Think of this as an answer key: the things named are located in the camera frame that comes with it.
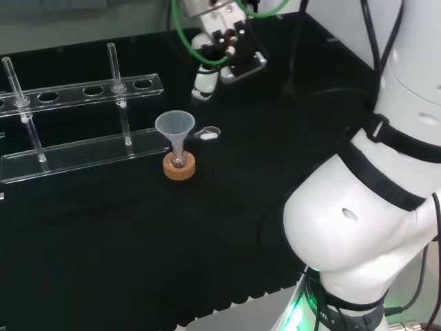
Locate clear acrylic funnel stand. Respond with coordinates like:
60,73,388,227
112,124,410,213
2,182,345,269
0,42,170,185

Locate translucent plastic funnel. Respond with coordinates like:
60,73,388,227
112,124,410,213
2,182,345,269
154,110,196,160

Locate grey metal base plate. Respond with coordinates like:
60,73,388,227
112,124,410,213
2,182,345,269
185,284,301,331

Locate black bench cloth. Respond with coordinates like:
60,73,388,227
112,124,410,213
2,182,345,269
0,11,382,331

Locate black cable at arm base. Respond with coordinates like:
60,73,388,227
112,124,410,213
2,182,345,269
383,191,441,331

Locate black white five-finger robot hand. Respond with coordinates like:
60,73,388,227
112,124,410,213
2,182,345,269
190,3,269,102

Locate green cable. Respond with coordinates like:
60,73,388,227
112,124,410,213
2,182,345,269
171,0,291,67

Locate brown cork ring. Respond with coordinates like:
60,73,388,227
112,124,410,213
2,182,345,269
162,151,197,181

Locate small round-bottom glass flask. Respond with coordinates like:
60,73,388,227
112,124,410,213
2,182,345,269
169,144,189,170

